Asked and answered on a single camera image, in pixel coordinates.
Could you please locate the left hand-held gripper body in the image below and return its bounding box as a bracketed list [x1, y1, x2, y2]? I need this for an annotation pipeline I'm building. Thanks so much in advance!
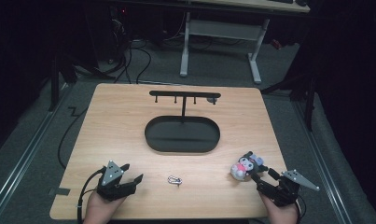
[96, 160, 137, 203]

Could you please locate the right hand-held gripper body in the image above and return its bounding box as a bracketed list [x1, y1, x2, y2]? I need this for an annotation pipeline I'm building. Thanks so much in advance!
[256, 169, 321, 208]

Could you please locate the black and grey plush toy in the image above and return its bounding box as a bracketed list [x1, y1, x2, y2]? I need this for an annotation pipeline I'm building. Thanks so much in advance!
[230, 150, 269, 183]

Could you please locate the silver metal key ring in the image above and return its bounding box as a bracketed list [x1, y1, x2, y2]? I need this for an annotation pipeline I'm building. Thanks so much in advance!
[167, 175, 184, 188]

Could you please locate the person's right hand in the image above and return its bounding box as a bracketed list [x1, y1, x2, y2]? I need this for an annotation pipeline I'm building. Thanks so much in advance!
[258, 190, 302, 224]

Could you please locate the person's left hand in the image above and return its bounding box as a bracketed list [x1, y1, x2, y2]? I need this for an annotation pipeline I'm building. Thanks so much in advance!
[82, 189, 128, 224]

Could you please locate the black tape patch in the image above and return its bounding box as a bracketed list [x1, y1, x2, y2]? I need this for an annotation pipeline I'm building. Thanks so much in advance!
[54, 187, 71, 197]

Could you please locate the black stand leg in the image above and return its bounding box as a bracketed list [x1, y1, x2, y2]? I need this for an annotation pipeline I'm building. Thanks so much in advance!
[260, 73, 318, 132]
[48, 54, 78, 112]

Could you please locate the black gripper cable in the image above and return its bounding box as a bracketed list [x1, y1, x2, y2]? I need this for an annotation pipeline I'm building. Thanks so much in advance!
[295, 195, 307, 223]
[77, 167, 106, 224]

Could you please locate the metal floor rail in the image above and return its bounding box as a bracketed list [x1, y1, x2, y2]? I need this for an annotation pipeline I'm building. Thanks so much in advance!
[0, 83, 76, 216]
[292, 101, 354, 224]

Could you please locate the black floor cable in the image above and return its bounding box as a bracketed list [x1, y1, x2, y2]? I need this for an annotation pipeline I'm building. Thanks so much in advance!
[57, 106, 89, 171]

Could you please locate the bundle of black cables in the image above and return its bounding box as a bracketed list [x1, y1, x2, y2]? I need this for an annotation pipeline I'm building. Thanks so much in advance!
[96, 12, 153, 86]

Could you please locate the white frame desk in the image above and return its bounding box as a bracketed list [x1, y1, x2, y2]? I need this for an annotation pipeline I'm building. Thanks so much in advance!
[179, 0, 312, 85]

